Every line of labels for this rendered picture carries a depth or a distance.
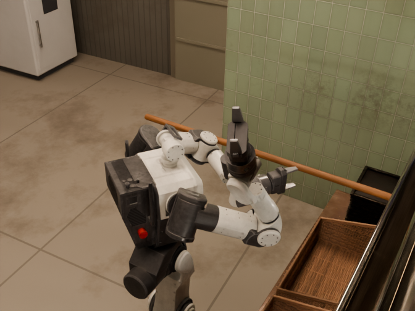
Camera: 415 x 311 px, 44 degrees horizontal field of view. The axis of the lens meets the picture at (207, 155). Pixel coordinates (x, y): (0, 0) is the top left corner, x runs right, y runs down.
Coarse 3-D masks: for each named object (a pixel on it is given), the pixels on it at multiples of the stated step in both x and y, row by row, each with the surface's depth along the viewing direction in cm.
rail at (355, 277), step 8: (408, 168) 171; (400, 184) 164; (400, 192) 161; (392, 200) 157; (392, 208) 154; (384, 216) 150; (384, 224) 148; (376, 232) 145; (376, 240) 142; (368, 248) 139; (368, 256) 137; (360, 264) 134; (360, 272) 132; (352, 280) 129; (352, 288) 127; (344, 296) 125; (344, 304) 123
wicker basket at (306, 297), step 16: (320, 224) 259; (336, 224) 253; (352, 224) 248; (368, 224) 244; (320, 240) 263; (336, 240) 258; (352, 240) 253; (368, 240) 248; (304, 256) 250; (320, 256) 253; (336, 256) 254; (352, 256) 254; (288, 272) 226; (304, 272) 245; (320, 272) 245; (336, 272) 245; (352, 272) 246; (288, 288) 236; (304, 288) 236; (320, 288) 237; (336, 288) 237; (320, 304) 209; (336, 304) 204
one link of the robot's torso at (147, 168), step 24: (120, 168) 175; (144, 168) 175; (168, 168) 175; (192, 168) 181; (120, 192) 164; (144, 192) 167; (168, 192) 167; (144, 216) 172; (168, 216) 171; (144, 240) 178; (168, 240) 183
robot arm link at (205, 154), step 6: (204, 144) 207; (216, 144) 211; (198, 150) 209; (204, 150) 208; (210, 150) 209; (216, 150) 209; (192, 156) 212; (198, 156) 210; (204, 156) 210; (210, 156) 208; (216, 156) 206; (198, 162) 212; (204, 162) 213; (210, 162) 208; (216, 162) 205; (216, 168) 205
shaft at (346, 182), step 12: (156, 120) 242; (168, 120) 241; (264, 156) 218; (276, 156) 217; (300, 168) 211; (312, 168) 210; (336, 180) 205; (348, 180) 203; (372, 192) 199; (384, 192) 197
